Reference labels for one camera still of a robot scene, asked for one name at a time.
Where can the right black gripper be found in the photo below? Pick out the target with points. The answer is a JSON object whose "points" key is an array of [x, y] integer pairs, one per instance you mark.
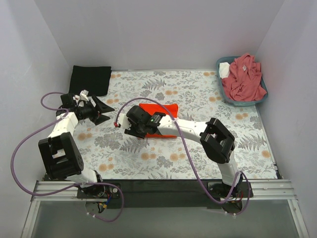
{"points": [[133, 131]]}

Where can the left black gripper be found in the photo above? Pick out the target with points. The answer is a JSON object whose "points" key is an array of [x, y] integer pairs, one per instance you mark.
{"points": [[94, 111]]}

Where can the orange t-shirt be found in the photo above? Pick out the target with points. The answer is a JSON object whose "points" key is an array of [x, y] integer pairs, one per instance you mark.
{"points": [[153, 108]]}

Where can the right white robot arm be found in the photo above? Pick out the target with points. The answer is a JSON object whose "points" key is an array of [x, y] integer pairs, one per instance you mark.
{"points": [[216, 140]]}

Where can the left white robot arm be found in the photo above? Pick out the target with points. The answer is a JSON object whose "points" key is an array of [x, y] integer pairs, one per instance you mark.
{"points": [[60, 154]]}

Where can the folded black t-shirt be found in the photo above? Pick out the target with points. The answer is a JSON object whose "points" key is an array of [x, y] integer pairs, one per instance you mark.
{"points": [[93, 79]]}

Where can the floral table mat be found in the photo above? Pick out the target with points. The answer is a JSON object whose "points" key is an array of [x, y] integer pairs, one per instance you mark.
{"points": [[116, 155]]}

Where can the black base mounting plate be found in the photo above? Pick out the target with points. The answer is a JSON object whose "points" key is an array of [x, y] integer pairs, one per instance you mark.
{"points": [[171, 193]]}

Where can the white t-shirt in basket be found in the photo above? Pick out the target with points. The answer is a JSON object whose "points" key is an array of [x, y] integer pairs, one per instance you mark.
{"points": [[224, 70]]}

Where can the teal laundry basket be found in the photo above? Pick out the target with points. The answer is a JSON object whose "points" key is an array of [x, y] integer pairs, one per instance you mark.
{"points": [[228, 100]]}

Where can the pink t-shirt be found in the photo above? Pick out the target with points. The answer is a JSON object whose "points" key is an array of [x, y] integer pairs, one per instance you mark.
{"points": [[243, 82]]}

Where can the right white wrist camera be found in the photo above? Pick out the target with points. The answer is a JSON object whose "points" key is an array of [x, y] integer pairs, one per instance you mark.
{"points": [[123, 122]]}

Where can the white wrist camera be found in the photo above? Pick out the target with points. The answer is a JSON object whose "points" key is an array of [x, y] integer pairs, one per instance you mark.
{"points": [[123, 122], [83, 96]]}

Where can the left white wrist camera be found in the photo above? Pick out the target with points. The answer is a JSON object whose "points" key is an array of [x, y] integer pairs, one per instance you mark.
{"points": [[83, 96]]}

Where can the aluminium rail frame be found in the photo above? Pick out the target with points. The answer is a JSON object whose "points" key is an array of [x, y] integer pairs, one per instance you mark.
{"points": [[263, 189]]}

